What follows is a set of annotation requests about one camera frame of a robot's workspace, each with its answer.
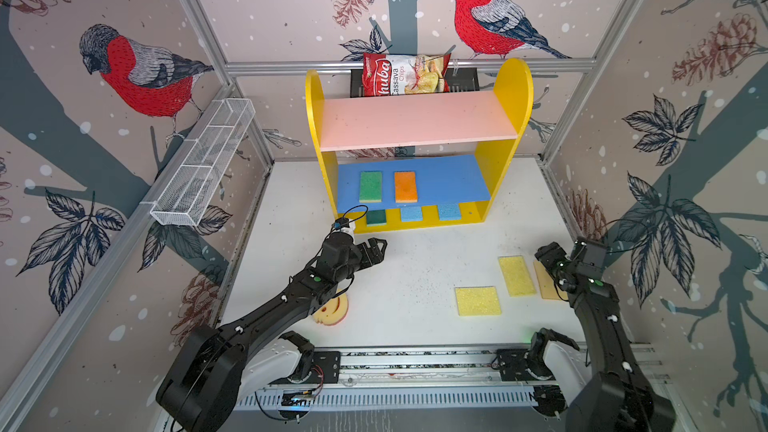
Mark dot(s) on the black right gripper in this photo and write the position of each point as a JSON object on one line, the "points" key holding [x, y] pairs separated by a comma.
{"points": [[549, 252]]}

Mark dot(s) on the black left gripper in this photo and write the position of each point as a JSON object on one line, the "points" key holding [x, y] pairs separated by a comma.
{"points": [[377, 256]]}

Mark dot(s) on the pale orange sponge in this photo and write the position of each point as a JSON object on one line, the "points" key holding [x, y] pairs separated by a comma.
{"points": [[547, 286]]}

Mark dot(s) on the dark green scrub sponge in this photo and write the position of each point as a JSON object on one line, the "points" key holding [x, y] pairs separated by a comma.
{"points": [[376, 218]]}

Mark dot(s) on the light blue sponge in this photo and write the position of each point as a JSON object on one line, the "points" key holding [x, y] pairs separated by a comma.
{"points": [[411, 214], [449, 212]]}

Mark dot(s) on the light green scrub sponge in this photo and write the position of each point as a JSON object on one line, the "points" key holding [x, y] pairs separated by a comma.
{"points": [[370, 187]]}

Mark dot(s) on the yellow sponge front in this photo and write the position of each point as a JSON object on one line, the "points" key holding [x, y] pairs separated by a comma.
{"points": [[477, 301]]}

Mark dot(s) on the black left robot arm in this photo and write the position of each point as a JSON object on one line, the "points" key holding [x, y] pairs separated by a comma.
{"points": [[202, 385]]}

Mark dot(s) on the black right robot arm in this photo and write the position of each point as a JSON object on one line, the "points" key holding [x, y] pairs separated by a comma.
{"points": [[609, 392]]}

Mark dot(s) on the yellow shelf unit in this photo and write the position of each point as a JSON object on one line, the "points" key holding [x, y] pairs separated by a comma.
{"points": [[494, 121]]}

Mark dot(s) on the yellow smiley face sponge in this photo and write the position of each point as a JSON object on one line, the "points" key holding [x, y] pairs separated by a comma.
{"points": [[333, 312]]}

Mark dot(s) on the red cassava chips bag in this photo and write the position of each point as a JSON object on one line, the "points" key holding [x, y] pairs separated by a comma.
{"points": [[392, 75]]}

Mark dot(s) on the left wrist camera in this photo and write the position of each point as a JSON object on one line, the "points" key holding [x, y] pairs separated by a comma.
{"points": [[343, 225]]}

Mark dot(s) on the aluminium front rail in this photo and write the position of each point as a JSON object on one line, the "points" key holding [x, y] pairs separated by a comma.
{"points": [[362, 365]]}

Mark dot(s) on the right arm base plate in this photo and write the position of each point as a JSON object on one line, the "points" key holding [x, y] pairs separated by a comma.
{"points": [[522, 366]]}

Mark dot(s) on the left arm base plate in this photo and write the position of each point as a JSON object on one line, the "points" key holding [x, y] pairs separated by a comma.
{"points": [[324, 367]]}

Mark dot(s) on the black wire basket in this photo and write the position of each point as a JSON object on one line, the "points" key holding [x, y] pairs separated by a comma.
{"points": [[457, 80]]}

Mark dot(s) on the white mesh wall basket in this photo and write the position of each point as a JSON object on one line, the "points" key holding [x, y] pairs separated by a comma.
{"points": [[191, 189]]}

